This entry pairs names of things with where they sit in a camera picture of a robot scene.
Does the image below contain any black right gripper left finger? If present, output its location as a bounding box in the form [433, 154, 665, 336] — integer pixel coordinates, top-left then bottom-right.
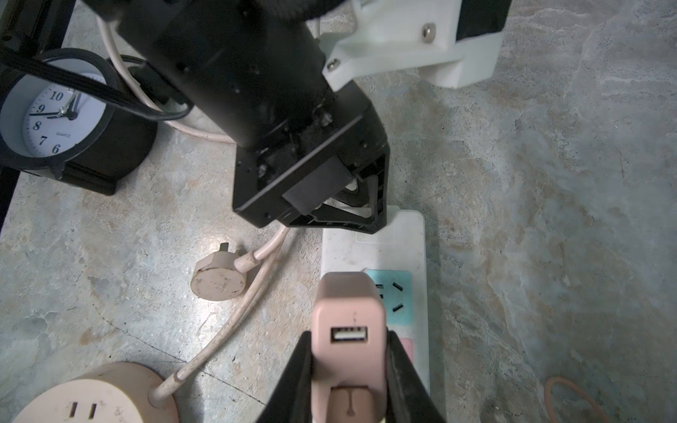
[257, 331, 313, 423]

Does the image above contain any black alarm clock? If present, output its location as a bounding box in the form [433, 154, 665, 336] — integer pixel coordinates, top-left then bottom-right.
[1, 66, 158, 196]

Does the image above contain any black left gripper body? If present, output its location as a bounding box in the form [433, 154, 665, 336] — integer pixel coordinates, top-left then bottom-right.
[232, 94, 390, 227]

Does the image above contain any white multicolour power strip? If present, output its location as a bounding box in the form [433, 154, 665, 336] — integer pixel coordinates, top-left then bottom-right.
[321, 206, 430, 391]

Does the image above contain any pink usb charger plug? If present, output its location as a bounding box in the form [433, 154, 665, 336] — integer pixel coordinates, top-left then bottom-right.
[311, 271, 387, 422]

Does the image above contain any white power strip cord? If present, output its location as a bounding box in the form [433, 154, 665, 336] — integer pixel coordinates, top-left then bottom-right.
[94, 15, 236, 145]

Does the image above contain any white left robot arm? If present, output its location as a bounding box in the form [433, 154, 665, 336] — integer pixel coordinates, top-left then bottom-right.
[90, 1, 390, 234]

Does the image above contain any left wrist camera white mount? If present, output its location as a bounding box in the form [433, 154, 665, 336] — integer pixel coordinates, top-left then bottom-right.
[319, 0, 511, 91]

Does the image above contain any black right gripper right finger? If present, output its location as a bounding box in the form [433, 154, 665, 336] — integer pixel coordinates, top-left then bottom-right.
[385, 331, 445, 423]

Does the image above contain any pink round plug with cord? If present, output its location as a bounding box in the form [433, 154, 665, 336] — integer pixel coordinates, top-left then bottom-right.
[148, 226, 290, 408]

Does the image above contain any round pink socket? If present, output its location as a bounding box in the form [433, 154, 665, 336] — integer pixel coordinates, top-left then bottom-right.
[14, 362, 179, 422]

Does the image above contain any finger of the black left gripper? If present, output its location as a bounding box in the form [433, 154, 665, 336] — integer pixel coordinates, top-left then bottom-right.
[295, 158, 389, 234]

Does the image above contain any pink usb cable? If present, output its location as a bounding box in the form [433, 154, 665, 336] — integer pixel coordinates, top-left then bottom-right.
[543, 376, 612, 423]

